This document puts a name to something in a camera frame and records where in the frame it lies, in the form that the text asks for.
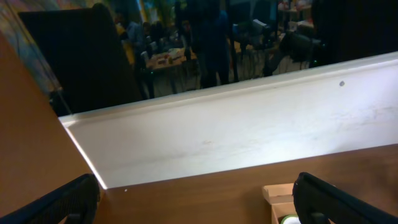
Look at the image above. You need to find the green tape roll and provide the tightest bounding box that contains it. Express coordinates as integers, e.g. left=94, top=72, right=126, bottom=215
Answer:
left=279, top=215, right=301, bottom=224

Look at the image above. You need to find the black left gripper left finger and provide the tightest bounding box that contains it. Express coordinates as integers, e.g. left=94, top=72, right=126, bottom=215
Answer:
left=1, top=174, right=100, bottom=224

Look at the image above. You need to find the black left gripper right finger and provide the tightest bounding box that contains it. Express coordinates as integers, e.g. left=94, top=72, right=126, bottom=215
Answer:
left=292, top=172, right=397, bottom=224

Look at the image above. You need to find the open cardboard box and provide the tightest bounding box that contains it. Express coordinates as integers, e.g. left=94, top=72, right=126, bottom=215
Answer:
left=262, top=184, right=298, bottom=224

